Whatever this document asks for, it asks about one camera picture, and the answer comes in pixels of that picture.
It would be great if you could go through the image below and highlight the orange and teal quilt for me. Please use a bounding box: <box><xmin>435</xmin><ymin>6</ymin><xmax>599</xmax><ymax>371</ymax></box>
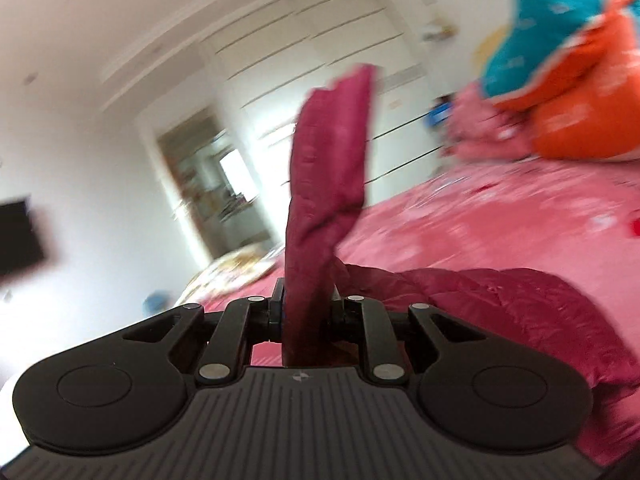
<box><xmin>477</xmin><ymin>0</ymin><xmax>640</xmax><ymax>162</ymax></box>

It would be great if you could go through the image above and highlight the small wall hanging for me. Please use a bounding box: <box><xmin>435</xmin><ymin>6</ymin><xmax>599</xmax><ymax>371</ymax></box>
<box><xmin>422</xmin><ymin>17</ymin><xmax>458</xmax><ymax>43</ymax></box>

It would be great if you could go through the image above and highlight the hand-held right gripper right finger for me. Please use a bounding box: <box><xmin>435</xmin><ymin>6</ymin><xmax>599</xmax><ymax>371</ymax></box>
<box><xmin>327</xmin><ymin>294</ymin><xmax>481</xmax><ymax>386</ymax></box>

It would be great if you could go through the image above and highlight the yellow floral cloth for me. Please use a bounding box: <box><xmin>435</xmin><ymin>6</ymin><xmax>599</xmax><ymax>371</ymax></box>
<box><xmin>177</xmin><ymin>245</ymin><xmax>288</xmax><ymax>306</ymax></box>

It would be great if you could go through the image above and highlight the white wardrobe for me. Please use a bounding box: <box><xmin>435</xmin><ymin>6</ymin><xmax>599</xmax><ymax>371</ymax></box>
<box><xmin>197</xmin><ymin>0</ymin><xmax>451</xmax><ymax>211</ymax></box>

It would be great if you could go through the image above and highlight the white door frame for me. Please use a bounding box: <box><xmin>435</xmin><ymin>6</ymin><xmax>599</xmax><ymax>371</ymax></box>
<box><xmin>137</xmin><ymin>102</ymin><xmax>283</xmax><ymax>273</ymax></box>

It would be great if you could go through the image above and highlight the pink cartoon pillow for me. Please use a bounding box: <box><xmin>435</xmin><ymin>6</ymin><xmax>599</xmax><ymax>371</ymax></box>
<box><xmin>442</xmin><ymin>82</ymin><xmax>538</xmax><ymax>162</ymax></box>

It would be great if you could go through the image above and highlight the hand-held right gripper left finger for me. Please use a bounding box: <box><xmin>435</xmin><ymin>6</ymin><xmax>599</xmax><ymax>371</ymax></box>
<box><xmin>122</xmin><ymin>277</ymin><xmax>287</xmax><ymax>387</ymax></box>

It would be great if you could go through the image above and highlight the maroon puffer jacket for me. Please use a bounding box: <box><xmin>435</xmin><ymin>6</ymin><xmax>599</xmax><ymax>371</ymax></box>
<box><xmin>281</xmin><ymin>62</ymin><xmax>640</xmax><ymax>387</ymax></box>

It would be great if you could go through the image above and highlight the blue chair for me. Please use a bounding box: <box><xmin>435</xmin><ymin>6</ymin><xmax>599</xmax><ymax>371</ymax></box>
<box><xmin>141</xmin><ymin>291</ymin><xmax>168</xmax><ymax>317</ymax></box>

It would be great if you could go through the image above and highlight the black wall television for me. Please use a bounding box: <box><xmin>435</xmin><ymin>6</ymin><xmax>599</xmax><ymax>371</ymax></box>
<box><xmin>0</xmin><ymin>199</ymin><xmax>47</xmax><ymax>277</ymax></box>

